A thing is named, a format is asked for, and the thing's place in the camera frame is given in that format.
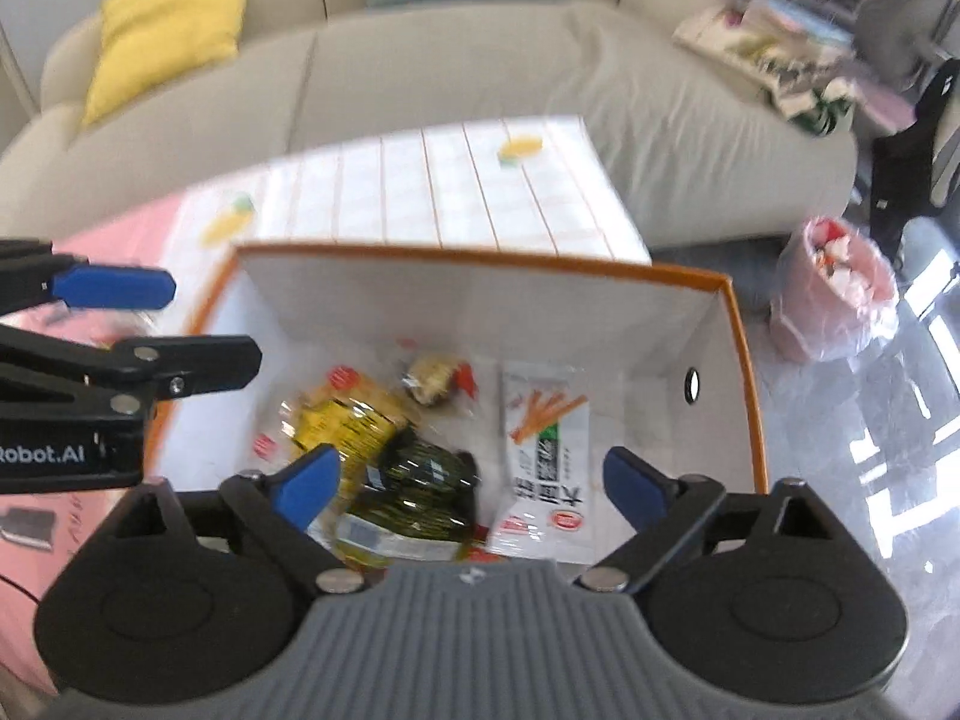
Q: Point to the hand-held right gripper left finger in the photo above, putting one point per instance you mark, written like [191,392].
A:
[311,484]

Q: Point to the beige sofa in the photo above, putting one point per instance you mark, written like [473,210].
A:
[450,67]

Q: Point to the dark green snack packet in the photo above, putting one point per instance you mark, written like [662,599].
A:
[420,480]

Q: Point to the orange cardboard box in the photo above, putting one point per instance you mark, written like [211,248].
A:
[525,315]

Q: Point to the yellow pillow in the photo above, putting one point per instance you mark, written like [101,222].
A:
[172,22]

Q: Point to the black hanging bag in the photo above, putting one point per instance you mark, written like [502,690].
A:
[915,165]

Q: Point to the yellow waffle packet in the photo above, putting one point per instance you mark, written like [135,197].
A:
[337,420]

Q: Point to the pink trash bin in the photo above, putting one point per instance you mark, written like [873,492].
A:
[832,300]

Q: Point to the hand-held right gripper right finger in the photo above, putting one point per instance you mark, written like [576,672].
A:
[630,487]

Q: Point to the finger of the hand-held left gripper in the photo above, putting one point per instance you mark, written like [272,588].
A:
[112,287]
[195,364]

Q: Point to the small clear brown snack packet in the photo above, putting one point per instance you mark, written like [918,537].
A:
[431,379]

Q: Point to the grey desk chair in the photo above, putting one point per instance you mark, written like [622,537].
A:
[907,22]

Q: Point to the red white stick snack packet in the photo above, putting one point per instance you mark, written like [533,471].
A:
[547,457]

